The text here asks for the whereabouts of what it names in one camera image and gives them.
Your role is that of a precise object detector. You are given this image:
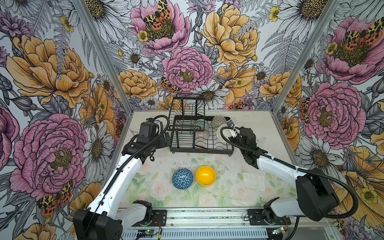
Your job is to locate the black wire dish rack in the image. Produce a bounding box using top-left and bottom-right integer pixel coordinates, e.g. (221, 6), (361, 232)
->
(168, 94), (234, 156)

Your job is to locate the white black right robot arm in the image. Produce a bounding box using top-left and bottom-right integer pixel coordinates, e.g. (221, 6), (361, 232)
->
(220, 120), (340, 224)

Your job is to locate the green circuit board right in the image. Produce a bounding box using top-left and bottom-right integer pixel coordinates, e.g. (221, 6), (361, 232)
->
(271, 227), (286, 235)

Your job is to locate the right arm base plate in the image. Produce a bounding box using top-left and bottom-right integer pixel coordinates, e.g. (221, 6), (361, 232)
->
(243, 209), (291, 226)

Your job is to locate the mint green ceramic bowl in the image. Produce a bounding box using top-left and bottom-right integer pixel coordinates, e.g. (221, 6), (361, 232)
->
(196, 119), (210, 131)

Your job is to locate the clear plastic compartment box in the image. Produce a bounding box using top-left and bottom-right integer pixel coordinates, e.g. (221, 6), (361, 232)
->
(243, 173), (265, 192)

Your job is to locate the aluminium mounting rail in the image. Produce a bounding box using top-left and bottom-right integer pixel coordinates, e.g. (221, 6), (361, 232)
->
(77, 206), (313, 229)

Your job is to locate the green circuit board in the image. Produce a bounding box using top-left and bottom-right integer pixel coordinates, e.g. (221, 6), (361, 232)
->
(136, 230), (158, 239)
(271, 227), (286, 235)

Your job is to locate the brown patterned ceramic bowl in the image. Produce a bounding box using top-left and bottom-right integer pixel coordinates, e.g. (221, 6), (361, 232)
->
(211, 115), (228, 130)

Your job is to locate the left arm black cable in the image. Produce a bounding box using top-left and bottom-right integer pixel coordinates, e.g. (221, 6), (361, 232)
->
(80, 114), (171, 240)

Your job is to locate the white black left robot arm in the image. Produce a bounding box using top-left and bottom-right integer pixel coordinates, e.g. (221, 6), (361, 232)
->
(73, 115), (171, 240)

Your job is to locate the green circuit board left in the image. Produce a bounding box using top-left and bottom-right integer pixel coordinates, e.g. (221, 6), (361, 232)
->
(136, 230), (158, 239)

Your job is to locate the blue geometric patterned bowl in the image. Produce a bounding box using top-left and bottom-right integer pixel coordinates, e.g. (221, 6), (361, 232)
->
(172, 169), (194, 190)

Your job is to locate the pink striped ceramic bowl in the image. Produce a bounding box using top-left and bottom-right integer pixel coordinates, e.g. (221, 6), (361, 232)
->
(196, 130), (210, 142)

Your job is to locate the yellow bowl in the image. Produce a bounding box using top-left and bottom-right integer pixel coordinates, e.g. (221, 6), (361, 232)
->
(196, 166), (216, 187)

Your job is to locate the cream white bowl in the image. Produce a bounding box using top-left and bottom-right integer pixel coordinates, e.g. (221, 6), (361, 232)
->
(217, 125), (234, 143)

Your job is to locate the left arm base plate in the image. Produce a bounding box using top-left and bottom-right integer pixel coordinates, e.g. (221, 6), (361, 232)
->
(133, 210), (168, 227)

